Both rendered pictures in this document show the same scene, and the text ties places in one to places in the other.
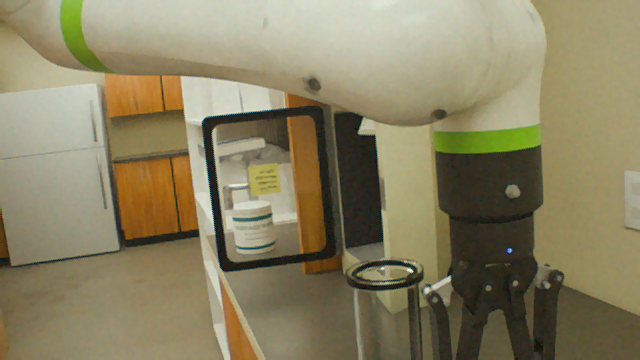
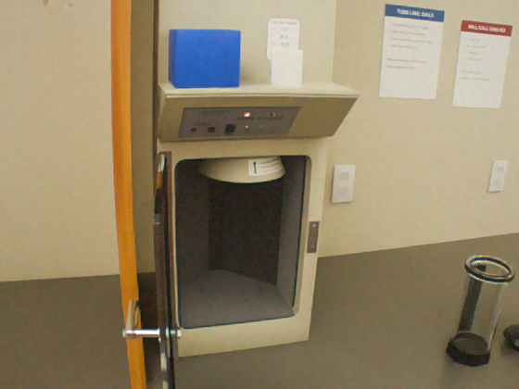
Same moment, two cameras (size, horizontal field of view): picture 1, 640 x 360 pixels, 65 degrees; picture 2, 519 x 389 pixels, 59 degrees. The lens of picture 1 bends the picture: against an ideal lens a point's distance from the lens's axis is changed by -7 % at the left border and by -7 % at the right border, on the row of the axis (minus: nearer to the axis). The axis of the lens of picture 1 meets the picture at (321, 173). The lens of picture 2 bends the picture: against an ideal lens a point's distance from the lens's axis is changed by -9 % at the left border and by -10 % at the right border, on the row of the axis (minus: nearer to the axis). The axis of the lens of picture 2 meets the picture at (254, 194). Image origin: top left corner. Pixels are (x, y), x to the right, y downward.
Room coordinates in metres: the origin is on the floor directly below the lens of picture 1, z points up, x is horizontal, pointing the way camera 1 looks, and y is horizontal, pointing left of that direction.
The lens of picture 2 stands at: (1.21, 0.81, 1.61)
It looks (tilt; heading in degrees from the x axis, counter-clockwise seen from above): 19 degrees down; 270
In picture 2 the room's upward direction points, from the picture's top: 2 degrees clockwise
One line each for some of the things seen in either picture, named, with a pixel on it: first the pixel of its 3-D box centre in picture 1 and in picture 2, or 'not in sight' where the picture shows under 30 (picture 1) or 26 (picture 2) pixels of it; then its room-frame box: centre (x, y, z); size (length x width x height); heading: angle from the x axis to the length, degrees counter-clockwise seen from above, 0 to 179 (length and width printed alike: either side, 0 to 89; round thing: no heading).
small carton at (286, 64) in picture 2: not in sight; (285, 67); (1.17, -0.04, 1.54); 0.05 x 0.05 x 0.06; 1
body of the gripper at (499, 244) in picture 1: (492, 260); not in sight; (0.46, -0.15, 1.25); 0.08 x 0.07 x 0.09; 95
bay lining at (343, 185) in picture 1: (405, 180); (228, 221); (1.27, -0.20, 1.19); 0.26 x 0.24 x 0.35; 17
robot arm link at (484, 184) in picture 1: (487, 178); not in sight; (0.46, -0.15, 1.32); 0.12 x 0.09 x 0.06; 5
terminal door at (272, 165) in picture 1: (270, 189); (164, 299); (1.35, 0.13, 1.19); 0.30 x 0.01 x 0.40; 99
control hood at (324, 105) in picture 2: not in sight; (257, 113); (1.22, -0.02, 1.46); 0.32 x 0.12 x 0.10; 17
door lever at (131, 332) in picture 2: not in sight; (143, 319); (1.37, 0.21, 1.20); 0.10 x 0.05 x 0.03; 99
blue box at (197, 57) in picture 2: not in sight; (202, 56); (1.31, 0.00, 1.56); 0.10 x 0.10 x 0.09; 17
